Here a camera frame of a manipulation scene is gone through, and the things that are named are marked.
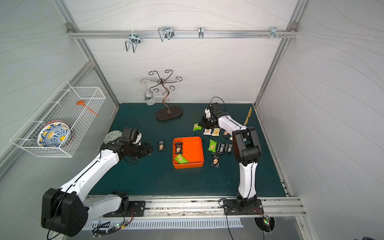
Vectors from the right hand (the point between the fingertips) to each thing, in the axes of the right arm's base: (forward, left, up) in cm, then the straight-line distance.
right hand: (199, 123), depth 99 cm
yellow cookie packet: (-3, -11, -6) cm, 13 cm away
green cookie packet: (-3, +2, -2) cm, 4 cm away
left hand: (-24, +27, +3) cm, 36 cm away
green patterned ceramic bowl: (-10, +59, -4) cm, 60 cm away
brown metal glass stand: (+13, +28, -7) cm, 31 cm away
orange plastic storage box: (-18, +4, -7) cm, 19 cm away
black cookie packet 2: (-22, -11, -8) cm, 25 cm away
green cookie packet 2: (-13, -9, -7) cm, 18 cm away
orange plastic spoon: (-8, +63, +25) cm, 68 cm away
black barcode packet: (-14, -19, -8) cm, 25 cm away
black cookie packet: (-4, -18, -8) cm, 20 cm away
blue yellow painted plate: (-29, +60, +27) cm, 72 cm away
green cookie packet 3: (-24, +11, -6) cm, 27 cm away
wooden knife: (+17, -39, -9) cm, 43 cm away
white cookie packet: (-1, -6, -8) cm, 10 cm away
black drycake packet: (-15, +24, -7) cm, 29 cm away
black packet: (-17, +13, -6) cm, 22 cm away
